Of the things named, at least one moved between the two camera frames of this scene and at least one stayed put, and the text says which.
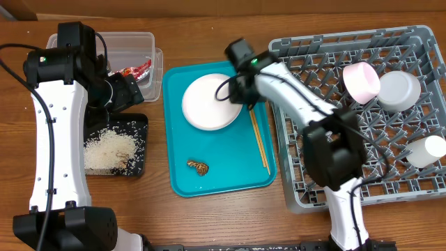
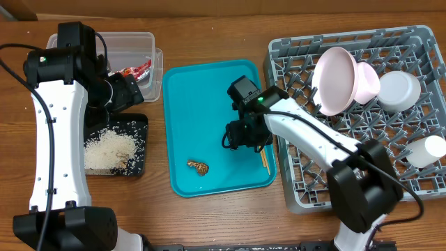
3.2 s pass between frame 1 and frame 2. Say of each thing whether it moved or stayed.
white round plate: moved
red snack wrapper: stayed
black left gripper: stayed
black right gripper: moved
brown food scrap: stayed
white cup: stayed
